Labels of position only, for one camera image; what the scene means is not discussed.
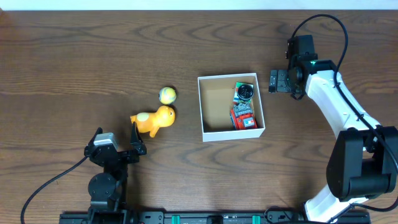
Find colourful puzzle cube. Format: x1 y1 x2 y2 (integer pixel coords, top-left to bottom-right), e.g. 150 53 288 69
233 82 251 104

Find red toy truck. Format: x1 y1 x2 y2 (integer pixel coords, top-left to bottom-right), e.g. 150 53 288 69
230 103 257 130

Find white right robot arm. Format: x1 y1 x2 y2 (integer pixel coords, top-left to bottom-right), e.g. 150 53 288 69
198 35 397 223

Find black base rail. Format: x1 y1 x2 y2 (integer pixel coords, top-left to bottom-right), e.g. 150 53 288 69
58 207 373 224

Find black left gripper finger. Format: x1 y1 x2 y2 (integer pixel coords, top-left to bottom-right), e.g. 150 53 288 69
130 122 147 156
84 127 103 156

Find black round lid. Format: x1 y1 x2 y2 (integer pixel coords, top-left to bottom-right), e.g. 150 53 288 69
237 84 254 101

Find yellow grey striped ball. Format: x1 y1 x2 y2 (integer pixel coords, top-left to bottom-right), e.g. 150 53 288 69
159 87 177 105

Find orange rubber animal toy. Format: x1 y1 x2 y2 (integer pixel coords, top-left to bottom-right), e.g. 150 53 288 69
130 106 176 138

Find white cardboard box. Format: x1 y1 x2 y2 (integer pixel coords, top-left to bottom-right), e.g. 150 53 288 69
198 73 266 142

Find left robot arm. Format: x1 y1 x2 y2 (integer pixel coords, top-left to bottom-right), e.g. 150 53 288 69
84 128 139 224

